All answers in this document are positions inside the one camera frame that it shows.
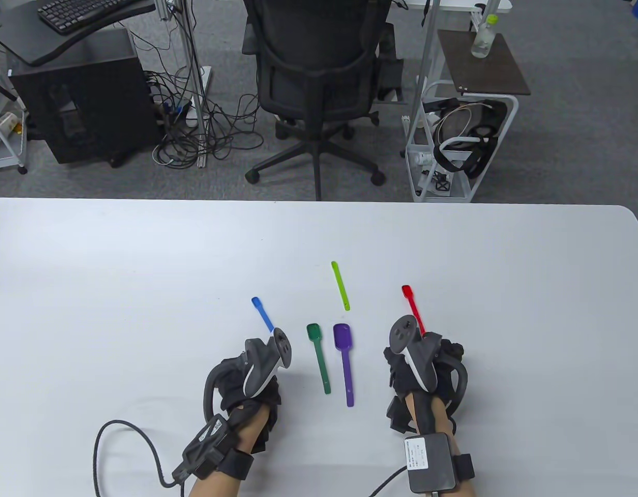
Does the black wrist camera with strap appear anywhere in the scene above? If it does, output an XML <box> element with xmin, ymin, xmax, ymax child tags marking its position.
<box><xmin>172</xmin><ymin>413</ymin><xmax>255</xmax><ymax>484</ymax></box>

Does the blue measuring spoon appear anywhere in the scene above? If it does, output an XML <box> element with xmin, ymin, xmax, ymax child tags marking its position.
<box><xmin>251</xmin><ymin>297</ymin><xmax>275</xmax><ymax>333</ymax></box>

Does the black keyboard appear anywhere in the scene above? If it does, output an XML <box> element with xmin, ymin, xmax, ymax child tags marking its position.
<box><xmin>37</xmin><ymin>0</ymin><xmax>143</xmax><ymax>35</ymax></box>

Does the dark green measuring spoon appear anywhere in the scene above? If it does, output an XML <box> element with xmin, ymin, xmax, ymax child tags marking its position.
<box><xmin>306</xmin><ymin>323</ymin><xmax>332</xmax><ymax>395</ymax></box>

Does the black headset with white strap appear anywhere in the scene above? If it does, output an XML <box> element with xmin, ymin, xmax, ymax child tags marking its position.
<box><xmin>422</xmin><ymin>98</ymin><xmax>508</xmax><ymax>179</ymax></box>

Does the black braided cable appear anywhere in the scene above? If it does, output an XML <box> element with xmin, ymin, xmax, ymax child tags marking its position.
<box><xmin>93</xmin><ymin>419</ymin><xmax>183</xmax><ymax>497</ymax></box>

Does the small white trolley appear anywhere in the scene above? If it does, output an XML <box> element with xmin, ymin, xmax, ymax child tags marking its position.
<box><xmin>0</xmin><ymin>49</ymin><xmax>29</xmax><ymax>175</ymax></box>

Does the brown side table top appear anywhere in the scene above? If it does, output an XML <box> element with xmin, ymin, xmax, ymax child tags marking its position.
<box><xmin>437</xmin><ymin>29</ymin><xmax>531</xmax><ymax>97</ymax></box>

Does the person's right hand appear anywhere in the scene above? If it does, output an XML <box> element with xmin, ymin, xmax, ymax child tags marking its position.
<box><xmin>383</xmin><ymin>334</ymin><xmax>467</xmax><ymax>433</ymax></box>

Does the tangle of black cables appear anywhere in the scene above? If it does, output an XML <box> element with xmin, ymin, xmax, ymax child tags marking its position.
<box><xmin>127</xmin><ymin>21</ymin><xmax>265</xmax><ymax>169</ymax></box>

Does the black wrist box with label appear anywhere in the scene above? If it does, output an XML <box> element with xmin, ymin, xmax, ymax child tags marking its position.
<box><xmin>404</xmin><ymin>433</ymin><xmax>476</xmax><ymax>494</ymax></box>

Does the thin black cable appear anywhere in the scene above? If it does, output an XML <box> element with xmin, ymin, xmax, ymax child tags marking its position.
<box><xmin>367</xmin><ymin>464</ymin><xmax>408</xmax><ymax>497</ymax></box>

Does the aluminium frame post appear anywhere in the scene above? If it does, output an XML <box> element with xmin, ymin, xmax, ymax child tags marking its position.
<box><xmin>166</xmin><ymin>0</ymin><xmax>208</xmax><ymax>167</ymax></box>
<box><xmin>411</xmin><ymin>0</ymin><xmax>442</xmax><ymax>127</ymax></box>

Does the person's right forearm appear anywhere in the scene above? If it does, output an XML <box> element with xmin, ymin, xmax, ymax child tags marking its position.
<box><xmin>403</xmin><ymin>391</ymin><xmax>479</xmax><ymax>497</ymax></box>

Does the black mesh office chair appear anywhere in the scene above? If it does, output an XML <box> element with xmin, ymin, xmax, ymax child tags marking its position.
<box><xmin>241</xmin><ymin>0</ymin><xmax>405</xmax><ymax>201</ymax></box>

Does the lime green measuring spoon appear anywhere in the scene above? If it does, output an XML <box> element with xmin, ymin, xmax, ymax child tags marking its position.
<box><xmin>331</xmin><ymin>261</ymin><xmax>351</xmax><ymax>312</ymax></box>

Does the black curved desk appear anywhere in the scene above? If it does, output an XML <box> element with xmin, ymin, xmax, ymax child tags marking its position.
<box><xmin>0</xmin><ymin>0</ymin><xmax>156</xmax><ymax>67</ymax></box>

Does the red measuring spoon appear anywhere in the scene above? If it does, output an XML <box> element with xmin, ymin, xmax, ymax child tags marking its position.
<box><xmin>402</xmin><ymin>285</ymin><xmax>426</xmax><ymax>336</ymax></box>

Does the white wire cart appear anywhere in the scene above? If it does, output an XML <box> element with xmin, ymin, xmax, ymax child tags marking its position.
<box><xmin>402</xmin><ymin>78</ymin><xmax>520</xmax><ymax>203</ymax></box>

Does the person's left hand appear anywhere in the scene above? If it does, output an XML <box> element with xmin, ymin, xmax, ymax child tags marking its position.
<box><xmin>217</xmin><ymin>355</ymin><xmax>283</xmax><ymax>457</ymax></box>

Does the white desk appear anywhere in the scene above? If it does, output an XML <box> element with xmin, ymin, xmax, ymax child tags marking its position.
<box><xmin>391</xmin><ymin>0</ymin><xmax>513</xmax><ymax>12</ymax></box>

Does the grey hand controller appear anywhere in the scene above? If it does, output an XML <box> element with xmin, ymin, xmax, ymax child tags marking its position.
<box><xmin>389</xmin><ymin>315</ymin><xmax>470</xmax><ymax>418</ymax></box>
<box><xmin>203</xmin><ymin>327</ymin><xmax>293</xmax><ymax>422</ymax></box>

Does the black computer tower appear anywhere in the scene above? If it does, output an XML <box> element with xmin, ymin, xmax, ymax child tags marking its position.
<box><xmin>9</xmin><ymin>27</ymin><xmax>161</xmax><ymax>165</ymax></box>

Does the purple measuring spoon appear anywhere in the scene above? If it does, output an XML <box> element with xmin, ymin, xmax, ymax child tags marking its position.
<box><xmin>333</xmin><ymin>323</ymin><xmax>356</xmax><ymax>407</ymax></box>

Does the clear bottle with green cap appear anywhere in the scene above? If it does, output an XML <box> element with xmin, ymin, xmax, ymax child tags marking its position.
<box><xmin>471</xmin><ymin>14</ymin><xmax>499</xmax><ymax>59</ymax></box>

